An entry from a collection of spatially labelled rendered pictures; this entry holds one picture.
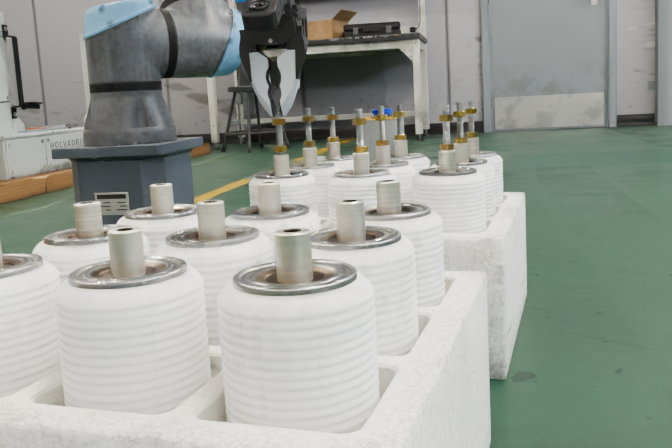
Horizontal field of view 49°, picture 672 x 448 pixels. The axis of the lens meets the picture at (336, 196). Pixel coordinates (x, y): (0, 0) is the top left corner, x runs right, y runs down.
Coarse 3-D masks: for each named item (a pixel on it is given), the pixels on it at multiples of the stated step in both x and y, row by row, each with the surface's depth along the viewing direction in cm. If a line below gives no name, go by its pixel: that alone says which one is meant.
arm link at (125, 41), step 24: (144, 0) 117; (96, 24) 115; (120, 24) 115; (144, 24) 117; (168, 24) 119; (96, 48) 116; (120, 48) 115; (144, 48) 117; (168, 48) 119; (96, 72) 116; (120, 72) 116; (144, 72) 117; (168, 72) 122
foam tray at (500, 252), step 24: (504, 192) 125; (504, 216) 102; (456, 240) 90; (480, 240) 89; (504, 240) 90; (456, 264) 90; (480, 264) 89; (504, 264) 89; (504, 288) 89; (504, 312) 89; (504, 336) 90; (504, 360) 90
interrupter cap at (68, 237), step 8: (56, 232) 64; (64, 232) 65; (72, 232) 64; (104, 232) 65; (48, 240) 60; (56, 240) 60; (64, 240) 61; (72, 240) 60; (80, 240) 59; (88, 240) 60; (96, 240) 60; (104, 240) 60
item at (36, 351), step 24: (48, 264) 53; (0, 288) 48; (24, 288) 49; (48, 288) 51; (0, 312) 48; (24, 312) 50; (48, 312) 51; (0, 336) 49; (24, 336) 50; (48, 336) 51; (0, 360) 49; (24, 360) 50; (48, 360) 51; (0, 384) 49; (24, 384) 50
